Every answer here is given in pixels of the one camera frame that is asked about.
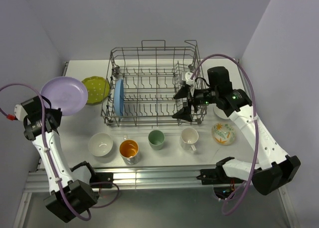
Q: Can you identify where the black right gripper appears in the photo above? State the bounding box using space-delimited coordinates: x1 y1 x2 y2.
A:
171 85 218 122

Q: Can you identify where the lilac plastic plate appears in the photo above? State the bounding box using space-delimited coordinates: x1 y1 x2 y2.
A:
40 76 88 116

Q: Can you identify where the green polka-dot plate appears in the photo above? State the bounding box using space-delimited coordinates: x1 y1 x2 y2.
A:
82 76 110 105

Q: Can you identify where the blue plastic plate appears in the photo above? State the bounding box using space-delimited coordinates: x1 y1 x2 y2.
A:
114 79 124 117

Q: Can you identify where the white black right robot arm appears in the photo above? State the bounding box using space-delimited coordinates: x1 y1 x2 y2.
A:
173 66 301 195

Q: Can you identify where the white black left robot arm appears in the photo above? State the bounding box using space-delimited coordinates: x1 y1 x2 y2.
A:
21 96 114 223

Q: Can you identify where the cream white mug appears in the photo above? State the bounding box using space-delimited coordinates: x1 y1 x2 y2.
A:
179 127 199 153

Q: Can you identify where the white bowl right near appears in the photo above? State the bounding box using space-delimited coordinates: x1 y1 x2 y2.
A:
213 106 229 120

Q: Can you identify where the white bowl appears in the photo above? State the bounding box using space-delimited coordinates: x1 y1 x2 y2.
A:
213 106 229 120
88 133 113 157

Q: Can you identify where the green cup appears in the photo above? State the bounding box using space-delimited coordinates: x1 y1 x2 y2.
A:
148 130 165 150

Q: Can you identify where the floral painted bowl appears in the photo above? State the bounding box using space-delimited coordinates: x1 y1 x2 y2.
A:
211 122 236 145

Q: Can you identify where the floral mug orange inside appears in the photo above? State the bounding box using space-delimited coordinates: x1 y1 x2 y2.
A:
119 135 139 165

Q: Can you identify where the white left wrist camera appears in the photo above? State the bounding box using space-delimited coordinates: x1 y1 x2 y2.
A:
6 104 27 121

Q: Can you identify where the grey wire dish rack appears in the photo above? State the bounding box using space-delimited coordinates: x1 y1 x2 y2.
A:
101 40 200 127

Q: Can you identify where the aluminium frame rail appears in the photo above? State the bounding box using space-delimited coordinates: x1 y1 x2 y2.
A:
13 166 300 228

